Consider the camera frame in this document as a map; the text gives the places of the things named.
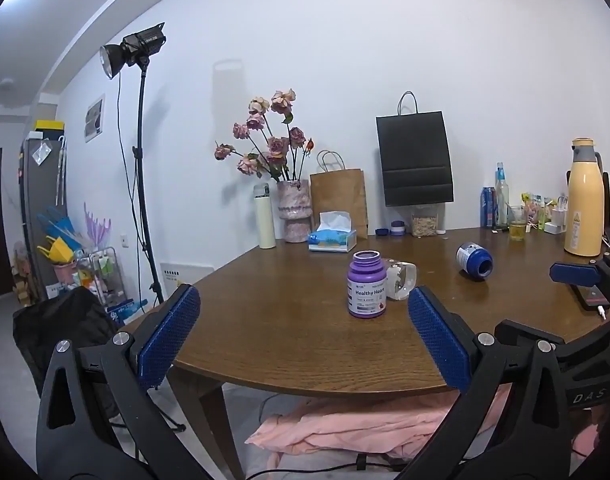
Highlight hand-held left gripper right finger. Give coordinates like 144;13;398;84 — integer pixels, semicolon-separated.
400;285;572;480

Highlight wall poster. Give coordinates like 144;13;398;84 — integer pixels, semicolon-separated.
83;93;106;144

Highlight blue tissue box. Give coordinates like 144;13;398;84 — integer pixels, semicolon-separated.
308;211;358;253

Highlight blue lying bottle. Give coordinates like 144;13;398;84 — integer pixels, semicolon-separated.
456;242;494;281

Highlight dried pink roses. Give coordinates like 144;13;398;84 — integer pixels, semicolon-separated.
214;88;316;184

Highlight black studio light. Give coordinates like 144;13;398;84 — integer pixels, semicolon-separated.
99;22;166;81

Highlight purple clothes hangers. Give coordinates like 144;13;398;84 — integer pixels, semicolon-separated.
83;202;112;249

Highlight clear container of oats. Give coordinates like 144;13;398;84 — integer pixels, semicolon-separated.
411;204;440;237

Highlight grey refrigerator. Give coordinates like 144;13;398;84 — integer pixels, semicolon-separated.
19;135;68;307

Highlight wire storage rack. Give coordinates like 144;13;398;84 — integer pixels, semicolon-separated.
77;247;122;312

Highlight blue floor box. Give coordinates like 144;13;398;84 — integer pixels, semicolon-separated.
107;298;149;327

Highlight blue clothes hangers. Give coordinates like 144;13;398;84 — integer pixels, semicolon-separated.
37;206;86;257

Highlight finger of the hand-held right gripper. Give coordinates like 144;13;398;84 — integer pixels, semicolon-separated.
494;317;610;376
549;254;610;314

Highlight glass of yellow liquid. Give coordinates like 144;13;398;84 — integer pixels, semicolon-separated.
508;205;527;242

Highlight clear spray bottle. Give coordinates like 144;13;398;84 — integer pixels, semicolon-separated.
494;162;510;229

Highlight blue drink can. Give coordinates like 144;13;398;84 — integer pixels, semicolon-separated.
480;186;496;228

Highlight brown paper bag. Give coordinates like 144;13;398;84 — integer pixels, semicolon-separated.
310;150;370;240

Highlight black paper bag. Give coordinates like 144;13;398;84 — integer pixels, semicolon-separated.
376;91;455;208

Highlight white thermos bottle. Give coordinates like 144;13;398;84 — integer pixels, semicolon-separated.
254;183;277;249

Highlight purple supplement bottle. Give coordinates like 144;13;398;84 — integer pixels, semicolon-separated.
347;250;388;319

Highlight white power strip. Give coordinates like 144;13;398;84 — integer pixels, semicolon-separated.
544;197;570;235

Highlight black floor cable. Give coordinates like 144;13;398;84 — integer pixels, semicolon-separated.
244;452;403;480

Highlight yellow thermos jug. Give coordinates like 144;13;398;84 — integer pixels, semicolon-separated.
564;138;605;257

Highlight black chair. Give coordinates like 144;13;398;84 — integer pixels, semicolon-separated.
12;286;122;422

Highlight pink mottled vase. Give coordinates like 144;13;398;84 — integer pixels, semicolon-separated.
277;179;312;244

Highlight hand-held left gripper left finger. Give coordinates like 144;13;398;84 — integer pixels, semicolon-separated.
36;283;206;480

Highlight pink cloth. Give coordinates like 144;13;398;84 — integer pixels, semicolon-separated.
245;389;606;463

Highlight black smartphone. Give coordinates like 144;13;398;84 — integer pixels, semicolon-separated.
570;285;610;311

